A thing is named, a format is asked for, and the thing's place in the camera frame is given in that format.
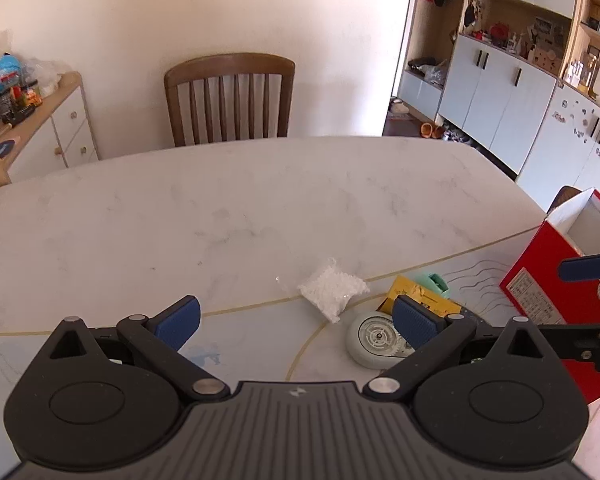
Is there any light wooden box with dots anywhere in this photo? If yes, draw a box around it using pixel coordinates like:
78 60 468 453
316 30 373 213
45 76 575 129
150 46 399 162
527 45 563 73

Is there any stuffed toy figure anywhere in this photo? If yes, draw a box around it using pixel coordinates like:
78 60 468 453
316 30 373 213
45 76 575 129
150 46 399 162
462 0 486 36

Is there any framed photo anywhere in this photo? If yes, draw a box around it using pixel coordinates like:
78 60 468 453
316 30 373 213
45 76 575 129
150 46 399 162
532 16 566 48

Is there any white wall cabinet with shelves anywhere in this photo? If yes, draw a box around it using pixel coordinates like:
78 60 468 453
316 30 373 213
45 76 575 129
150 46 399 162
395 0 600 176

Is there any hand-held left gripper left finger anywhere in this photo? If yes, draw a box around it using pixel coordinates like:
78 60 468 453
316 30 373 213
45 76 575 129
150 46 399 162
50 295 231 402

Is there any bag of white beads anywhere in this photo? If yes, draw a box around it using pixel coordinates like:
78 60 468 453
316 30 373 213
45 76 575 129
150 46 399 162
297 257 371 323

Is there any dark wooden slatted chair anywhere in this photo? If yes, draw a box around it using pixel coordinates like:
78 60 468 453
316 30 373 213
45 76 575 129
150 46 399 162
164 52 297 148

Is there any white fridge with magnets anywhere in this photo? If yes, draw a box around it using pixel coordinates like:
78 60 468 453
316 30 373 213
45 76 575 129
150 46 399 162
516 82 600 213

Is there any grey plastic bag on shelf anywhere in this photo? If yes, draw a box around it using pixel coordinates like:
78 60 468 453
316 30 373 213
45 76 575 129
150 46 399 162
422 60 448 86

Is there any blue globe ball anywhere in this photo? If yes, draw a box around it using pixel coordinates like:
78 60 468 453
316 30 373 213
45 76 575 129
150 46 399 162
0 54 26 96

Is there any clear crumpled plastic bag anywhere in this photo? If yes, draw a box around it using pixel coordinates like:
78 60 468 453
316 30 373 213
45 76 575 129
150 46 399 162
24 57 63 97

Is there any light green correction tape dispenser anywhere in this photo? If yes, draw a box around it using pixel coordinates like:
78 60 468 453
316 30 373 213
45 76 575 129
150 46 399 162
349 310 416 371

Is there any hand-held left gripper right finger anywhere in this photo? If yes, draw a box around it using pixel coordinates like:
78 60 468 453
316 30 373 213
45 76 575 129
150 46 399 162
362 295 561 402

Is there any white and wood sideboard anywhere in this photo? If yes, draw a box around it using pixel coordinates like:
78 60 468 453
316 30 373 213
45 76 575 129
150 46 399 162
0 71 101 183

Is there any yellow cardboard box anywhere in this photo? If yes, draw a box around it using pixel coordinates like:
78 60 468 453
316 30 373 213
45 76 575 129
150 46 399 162
377 275 463 321

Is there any mint green small container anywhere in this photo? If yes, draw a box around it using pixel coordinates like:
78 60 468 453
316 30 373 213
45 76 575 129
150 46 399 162
414 272 451 297

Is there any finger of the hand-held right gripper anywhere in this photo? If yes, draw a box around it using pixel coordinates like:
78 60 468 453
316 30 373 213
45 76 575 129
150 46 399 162
537 324 600 408
558 240 600 283

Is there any brown chair back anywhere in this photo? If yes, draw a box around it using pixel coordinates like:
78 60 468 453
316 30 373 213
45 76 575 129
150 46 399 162
547 186 583 213

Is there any glass jar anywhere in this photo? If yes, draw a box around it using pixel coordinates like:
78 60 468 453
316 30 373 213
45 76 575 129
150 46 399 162
577 52 598 93

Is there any red cardboard box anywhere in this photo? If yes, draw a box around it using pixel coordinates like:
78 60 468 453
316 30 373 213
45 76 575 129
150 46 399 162
499 187 600 403

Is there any pile of small toys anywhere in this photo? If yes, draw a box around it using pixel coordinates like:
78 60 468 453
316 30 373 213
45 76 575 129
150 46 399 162
0 85 43 146

